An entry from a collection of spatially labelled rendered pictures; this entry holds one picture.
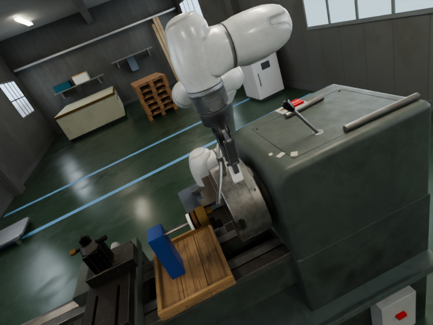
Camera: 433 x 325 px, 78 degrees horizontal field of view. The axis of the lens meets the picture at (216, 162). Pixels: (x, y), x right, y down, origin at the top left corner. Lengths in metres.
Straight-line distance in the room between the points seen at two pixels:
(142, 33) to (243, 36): 10.65
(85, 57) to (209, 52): 10.64
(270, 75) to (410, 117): 4.48
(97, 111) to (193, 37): 8.34
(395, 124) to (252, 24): 0.60
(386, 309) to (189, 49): 1.32
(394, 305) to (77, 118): 8.52
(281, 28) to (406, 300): 1.27
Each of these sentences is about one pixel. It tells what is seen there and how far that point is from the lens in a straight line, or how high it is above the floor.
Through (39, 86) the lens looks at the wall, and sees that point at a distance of 11.47.
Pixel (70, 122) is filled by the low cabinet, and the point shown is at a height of 0.56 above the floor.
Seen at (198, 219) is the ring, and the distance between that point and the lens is 1.04.
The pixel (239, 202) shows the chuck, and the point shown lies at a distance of 0.92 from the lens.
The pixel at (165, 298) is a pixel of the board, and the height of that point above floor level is 0.88.
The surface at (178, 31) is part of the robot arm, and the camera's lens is 0.60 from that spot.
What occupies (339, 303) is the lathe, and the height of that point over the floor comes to 0.54.
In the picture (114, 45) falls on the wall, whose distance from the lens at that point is 11.16.
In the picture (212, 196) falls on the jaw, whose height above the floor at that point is 1.13.
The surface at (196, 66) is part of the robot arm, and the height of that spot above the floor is 1.64.
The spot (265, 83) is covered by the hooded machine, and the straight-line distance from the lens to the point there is 5.38.
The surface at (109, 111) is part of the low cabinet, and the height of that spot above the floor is 0.40.
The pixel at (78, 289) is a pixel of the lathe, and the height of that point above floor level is 0.92.
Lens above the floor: 1.72
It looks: 27 degrees down
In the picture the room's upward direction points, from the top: 22 degrees counter-clockwise
